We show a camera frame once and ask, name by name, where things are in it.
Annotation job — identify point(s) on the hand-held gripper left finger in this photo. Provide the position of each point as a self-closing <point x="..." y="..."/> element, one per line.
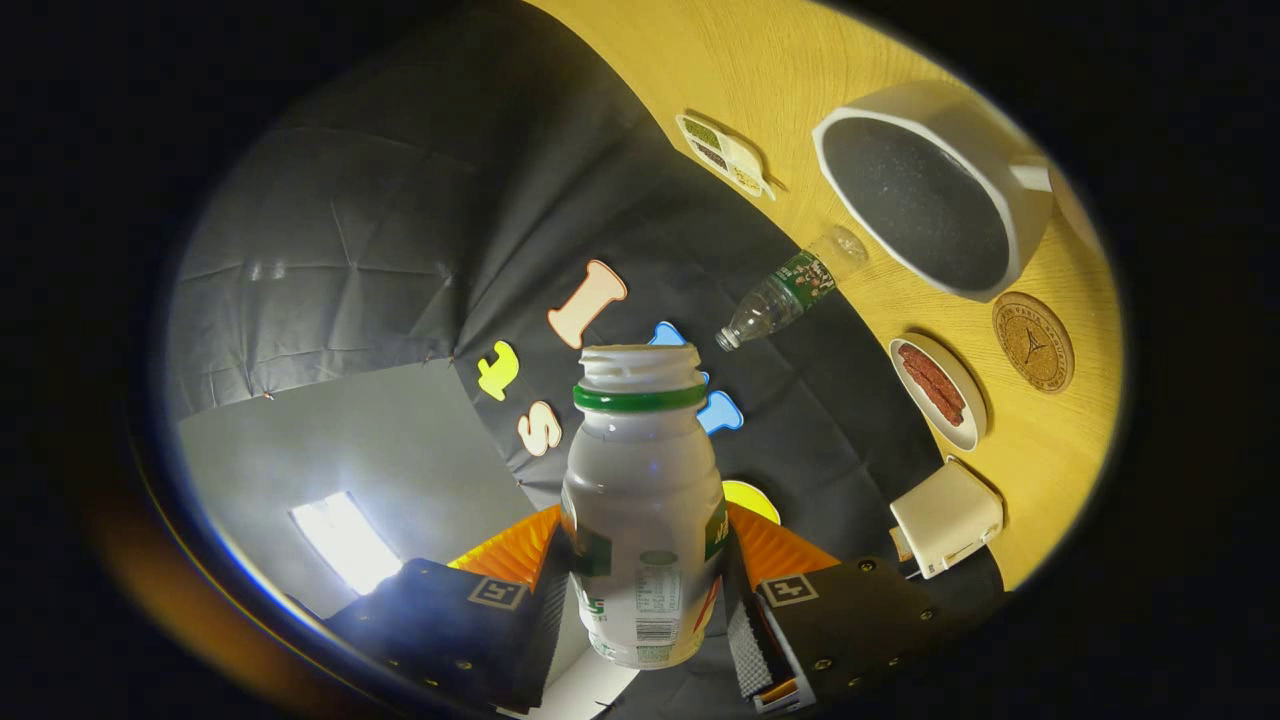
<point x="450" y="625"/>

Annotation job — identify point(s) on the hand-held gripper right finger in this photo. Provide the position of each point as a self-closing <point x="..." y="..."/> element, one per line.
<point x="850" y="620"/>

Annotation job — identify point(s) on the white juice bottle green label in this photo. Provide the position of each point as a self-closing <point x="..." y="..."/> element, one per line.
<point x="640" y="480"/>

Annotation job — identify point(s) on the round cork coaster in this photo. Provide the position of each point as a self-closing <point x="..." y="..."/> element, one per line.
<point x="1033" y="343"/>

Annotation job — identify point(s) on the white cup dark inside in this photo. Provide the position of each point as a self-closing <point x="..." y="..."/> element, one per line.
<point x="920" y="200"/>

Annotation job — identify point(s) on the clear plastic water bottle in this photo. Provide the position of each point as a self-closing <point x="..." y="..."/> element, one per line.
<point x="790" y="290"/>

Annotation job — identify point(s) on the bright ceiling light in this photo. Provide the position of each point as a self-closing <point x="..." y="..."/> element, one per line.
<point x="345" y="540"/>

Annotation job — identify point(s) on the cream white toaster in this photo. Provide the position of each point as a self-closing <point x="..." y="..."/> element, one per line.
<point x="945" y="515"/>

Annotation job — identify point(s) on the round white plate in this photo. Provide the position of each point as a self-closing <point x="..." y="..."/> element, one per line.
<point x="970" y="420"/>

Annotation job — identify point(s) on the red sausage strips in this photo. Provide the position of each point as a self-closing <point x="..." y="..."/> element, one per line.
<point x="932" y="385"/>

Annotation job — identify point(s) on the black backdrop cloth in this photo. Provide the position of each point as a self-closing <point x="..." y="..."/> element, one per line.
<point x="450" y="180"/>

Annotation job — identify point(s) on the yellow beans pile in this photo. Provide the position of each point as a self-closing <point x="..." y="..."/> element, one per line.
<point x="746" y="179"/>

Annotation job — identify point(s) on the white divided dish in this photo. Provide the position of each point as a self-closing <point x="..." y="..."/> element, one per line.
<point x="745" y="150"/>

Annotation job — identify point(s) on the dark red beans pile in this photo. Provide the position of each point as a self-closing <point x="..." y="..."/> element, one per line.
<point x="712" y="155"/>

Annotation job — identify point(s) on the green beans pile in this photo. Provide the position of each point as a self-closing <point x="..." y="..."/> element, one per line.
<point x="701" y="133"/>

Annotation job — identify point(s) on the wooden table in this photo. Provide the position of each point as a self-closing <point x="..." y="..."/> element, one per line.
<point x="760" y="70"/>

